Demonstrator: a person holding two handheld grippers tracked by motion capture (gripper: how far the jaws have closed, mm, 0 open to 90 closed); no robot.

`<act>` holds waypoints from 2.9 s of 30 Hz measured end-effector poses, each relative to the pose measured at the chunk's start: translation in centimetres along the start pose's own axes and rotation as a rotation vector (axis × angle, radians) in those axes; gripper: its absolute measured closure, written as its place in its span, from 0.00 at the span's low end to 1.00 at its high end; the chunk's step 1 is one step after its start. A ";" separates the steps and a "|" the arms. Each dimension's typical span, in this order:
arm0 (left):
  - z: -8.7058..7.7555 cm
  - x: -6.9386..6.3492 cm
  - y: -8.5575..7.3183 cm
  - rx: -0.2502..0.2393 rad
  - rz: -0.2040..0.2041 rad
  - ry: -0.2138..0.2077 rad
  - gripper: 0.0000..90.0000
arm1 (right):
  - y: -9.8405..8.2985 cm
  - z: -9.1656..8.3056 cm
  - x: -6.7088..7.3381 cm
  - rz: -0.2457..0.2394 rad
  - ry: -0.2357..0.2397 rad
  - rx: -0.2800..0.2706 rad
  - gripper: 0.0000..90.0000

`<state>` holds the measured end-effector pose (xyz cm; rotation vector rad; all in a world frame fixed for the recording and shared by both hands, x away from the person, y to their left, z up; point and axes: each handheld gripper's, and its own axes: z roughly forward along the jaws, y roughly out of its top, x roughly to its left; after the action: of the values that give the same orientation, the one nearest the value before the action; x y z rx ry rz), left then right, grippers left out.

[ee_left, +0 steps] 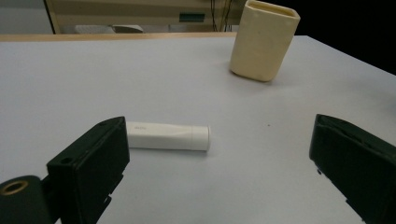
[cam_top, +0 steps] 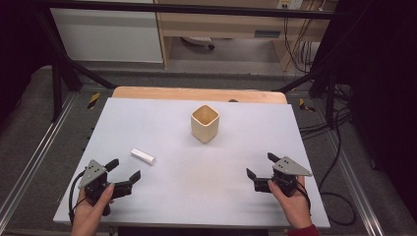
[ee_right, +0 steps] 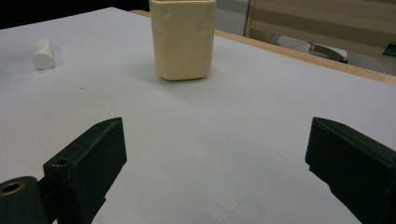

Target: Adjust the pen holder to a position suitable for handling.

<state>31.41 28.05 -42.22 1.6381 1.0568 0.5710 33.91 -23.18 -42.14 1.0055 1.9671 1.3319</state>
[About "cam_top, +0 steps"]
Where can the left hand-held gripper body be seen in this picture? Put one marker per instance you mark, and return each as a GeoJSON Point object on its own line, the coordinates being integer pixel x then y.
{"type": "Point", "coordinates": [93, 173]}

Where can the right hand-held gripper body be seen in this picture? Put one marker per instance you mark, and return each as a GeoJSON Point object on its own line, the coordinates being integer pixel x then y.
{"type": "Point", "coordinates": [288, 167]}

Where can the white cylindrical tube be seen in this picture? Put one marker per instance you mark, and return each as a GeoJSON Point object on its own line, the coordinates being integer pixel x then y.
{"type": "Point", "coordinates": [143, 156]}

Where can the beige square cup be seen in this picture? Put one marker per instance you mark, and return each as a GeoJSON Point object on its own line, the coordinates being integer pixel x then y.
{"type": "Point", "coordinates": [205, 129]}

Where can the person's right hand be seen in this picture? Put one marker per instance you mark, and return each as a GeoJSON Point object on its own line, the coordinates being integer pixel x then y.
{"type": "Point", "coordinates": [296, 209]}

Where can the person's left hand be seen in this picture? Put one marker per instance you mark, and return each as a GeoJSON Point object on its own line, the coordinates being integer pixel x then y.
{"type": "Point", "coordinates": [87, 218]}

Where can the yellow black striped tape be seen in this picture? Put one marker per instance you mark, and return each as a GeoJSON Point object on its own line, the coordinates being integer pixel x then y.
{"type": "Point", "coordinates": [306, 106]}
{"type": "Point", "coordinates": [93, 100]}

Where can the wooden table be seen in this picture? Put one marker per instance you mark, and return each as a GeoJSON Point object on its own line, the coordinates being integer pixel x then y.
{"type": "Point", "coordinates": [196, 94]}

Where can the black curtain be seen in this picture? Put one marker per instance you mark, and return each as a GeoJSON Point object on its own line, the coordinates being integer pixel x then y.
{"type": "Point", "coordinates": [19, 42]}
{"type": "Point", "coordinates": [383, 82]}

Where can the white cabinet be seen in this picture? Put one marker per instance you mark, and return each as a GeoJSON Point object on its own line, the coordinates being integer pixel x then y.
{"type": "Point", "coordinates": [108, 36]}

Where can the white chair base with caster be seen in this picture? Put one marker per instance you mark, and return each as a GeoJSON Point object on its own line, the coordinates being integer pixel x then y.
{"type": "Point", "coordinates": [199, 41]}

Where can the light wooden desk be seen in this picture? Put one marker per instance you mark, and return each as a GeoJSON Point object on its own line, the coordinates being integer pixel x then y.
{"type": "Point", "coordinates": [226, 24]}

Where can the aluminium floor rail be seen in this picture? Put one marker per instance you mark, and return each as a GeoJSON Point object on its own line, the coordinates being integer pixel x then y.
{"type": "Point", "coordinates": [355, 183]}
{"type": "Point", "coordinates": [36, 154]}

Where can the white wall power socket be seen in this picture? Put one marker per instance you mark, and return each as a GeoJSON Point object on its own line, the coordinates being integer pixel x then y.
{"type": "Point", "coordinates": [290, 4]}

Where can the black metal frame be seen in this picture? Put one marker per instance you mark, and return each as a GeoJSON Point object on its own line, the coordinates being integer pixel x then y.
{"type": "Point", "coordinates": [183, 9]}

